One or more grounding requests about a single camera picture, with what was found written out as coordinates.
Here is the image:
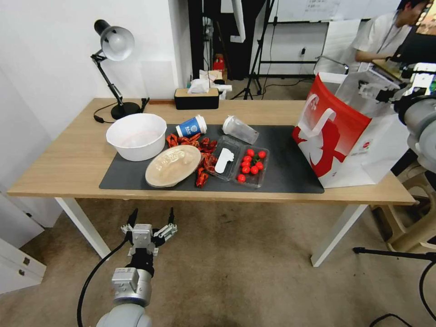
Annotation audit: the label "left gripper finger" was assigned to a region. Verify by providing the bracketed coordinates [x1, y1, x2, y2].
[152, 207, 179, 242]
[120, 208, 139, 236]

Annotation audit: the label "red white delivery bag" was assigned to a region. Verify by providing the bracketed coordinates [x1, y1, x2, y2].
[292, 72, 410, 189]

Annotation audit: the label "clear plastic takeout box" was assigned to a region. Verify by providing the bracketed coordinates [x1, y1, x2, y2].
[207, 134, 270, 189]

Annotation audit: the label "black tissue box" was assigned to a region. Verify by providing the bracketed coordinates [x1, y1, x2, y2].
[174, 87, 220, 111]

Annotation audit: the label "person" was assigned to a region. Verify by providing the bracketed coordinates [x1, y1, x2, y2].
[350, 0, 434, 73]

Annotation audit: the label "beige round bowl lid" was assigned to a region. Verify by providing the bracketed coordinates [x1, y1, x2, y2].
[145, 144, 203, 188]

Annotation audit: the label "white round bowl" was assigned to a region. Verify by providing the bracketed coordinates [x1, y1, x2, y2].
[105, 113, 168, 162]

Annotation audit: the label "wooden table white legs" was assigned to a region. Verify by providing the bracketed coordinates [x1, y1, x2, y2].
[6, 98, 417, 268]

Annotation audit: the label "blue paper coffee cup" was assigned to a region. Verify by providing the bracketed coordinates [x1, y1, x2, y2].
[175, 114, 208, 138]

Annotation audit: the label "dark grey table mat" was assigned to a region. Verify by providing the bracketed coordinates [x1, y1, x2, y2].
[99, 124, 325, 195]

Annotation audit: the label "black tripod stand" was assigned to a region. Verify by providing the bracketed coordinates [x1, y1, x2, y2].
[231, 0, 277, 101]

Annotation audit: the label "white drawer cabinet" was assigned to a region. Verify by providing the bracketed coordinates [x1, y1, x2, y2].
[0, 183, 47, 294]

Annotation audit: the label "clear plastic cup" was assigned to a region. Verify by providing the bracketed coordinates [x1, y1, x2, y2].
[222, 114, 260, 145]

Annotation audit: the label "beige plastic stool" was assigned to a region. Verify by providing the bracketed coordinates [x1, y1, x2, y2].
[370, 163, 436, 253]

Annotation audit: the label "white tissue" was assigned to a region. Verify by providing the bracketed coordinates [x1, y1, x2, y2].
[187, 79, 211, 94]

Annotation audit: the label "black tripod leg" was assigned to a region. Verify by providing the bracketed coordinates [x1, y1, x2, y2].
[352, 246, 436, 263]

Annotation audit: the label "black desk lamp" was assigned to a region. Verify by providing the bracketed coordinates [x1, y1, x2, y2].
[90, 19, 142, 121]

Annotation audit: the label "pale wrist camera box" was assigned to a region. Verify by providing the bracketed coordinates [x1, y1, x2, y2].
[132, 223, 153, 252]

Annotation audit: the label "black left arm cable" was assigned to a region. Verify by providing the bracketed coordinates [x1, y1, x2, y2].
[76, 238, 134, 327]

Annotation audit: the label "black lamp cable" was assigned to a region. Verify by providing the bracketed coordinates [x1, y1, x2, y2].
[93, 101, 119, 124]

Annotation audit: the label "black floor cable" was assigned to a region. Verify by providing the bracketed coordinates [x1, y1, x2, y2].
[369, 261, 436, 327]

